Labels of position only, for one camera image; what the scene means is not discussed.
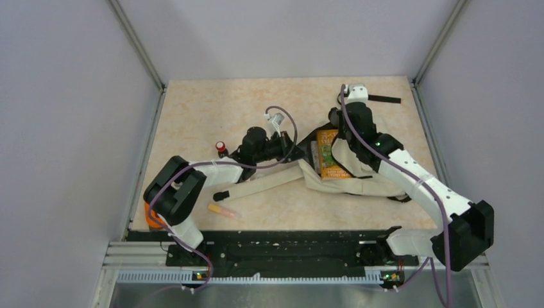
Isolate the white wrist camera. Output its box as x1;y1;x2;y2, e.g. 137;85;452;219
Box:
264;113;285;135
343;83;369;104

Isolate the cream canvas backpack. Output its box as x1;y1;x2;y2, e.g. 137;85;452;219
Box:
213;120;411;203

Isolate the orange green storey treehouse book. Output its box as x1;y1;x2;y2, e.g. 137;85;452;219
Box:
316;130;352;180

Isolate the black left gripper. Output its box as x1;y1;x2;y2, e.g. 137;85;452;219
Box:
253;130;309;163

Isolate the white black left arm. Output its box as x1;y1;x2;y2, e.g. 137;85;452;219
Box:
143;126;305;265

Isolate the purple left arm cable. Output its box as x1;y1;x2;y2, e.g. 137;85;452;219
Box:
146;106;298;292

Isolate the aluminium frame rail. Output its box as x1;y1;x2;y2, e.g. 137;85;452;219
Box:
106;0;166;92

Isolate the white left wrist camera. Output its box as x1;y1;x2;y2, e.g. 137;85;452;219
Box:
264;113;285;135

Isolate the Little Women floral book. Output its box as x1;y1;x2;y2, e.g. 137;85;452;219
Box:
310;141;321;175

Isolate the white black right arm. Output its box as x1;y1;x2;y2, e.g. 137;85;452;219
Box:
328;102;495;271

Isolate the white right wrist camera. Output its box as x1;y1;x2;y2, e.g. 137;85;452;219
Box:
343;83;369;104

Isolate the yellow pink highlighter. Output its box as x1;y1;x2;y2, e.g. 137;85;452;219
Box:
207;203;240;219

